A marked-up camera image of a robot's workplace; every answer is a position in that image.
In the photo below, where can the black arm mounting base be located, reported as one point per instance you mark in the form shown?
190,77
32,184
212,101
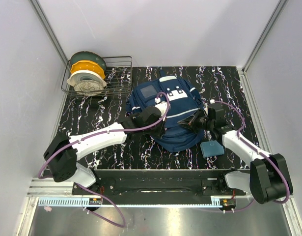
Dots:
162,200

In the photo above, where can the grey patterned plate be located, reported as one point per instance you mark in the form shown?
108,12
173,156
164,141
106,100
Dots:
88,88

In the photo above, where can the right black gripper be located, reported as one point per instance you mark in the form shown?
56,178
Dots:
190,122

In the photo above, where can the white plate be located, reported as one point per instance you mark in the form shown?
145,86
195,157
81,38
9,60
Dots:
85,75

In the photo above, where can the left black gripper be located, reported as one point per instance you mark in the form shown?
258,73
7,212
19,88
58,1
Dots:
161,131

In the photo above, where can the dark green plate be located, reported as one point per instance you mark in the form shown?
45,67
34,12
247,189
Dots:
86,55

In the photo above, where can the yellow plate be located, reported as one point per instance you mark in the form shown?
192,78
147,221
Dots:
88,65

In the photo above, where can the small blue wallet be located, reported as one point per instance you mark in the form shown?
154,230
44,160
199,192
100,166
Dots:
211,148

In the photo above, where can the aluminium front rail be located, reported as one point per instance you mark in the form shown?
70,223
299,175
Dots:
37,186

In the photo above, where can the navy blue student backpack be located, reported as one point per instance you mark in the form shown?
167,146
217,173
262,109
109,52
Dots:
184,101

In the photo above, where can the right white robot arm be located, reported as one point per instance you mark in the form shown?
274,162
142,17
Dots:
268,179

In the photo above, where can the black wire dish rack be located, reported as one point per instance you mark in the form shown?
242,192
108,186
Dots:
118,78

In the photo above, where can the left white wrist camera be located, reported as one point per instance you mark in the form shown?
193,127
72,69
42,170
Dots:
162,106

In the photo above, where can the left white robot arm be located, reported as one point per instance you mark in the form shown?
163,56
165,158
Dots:
64,153

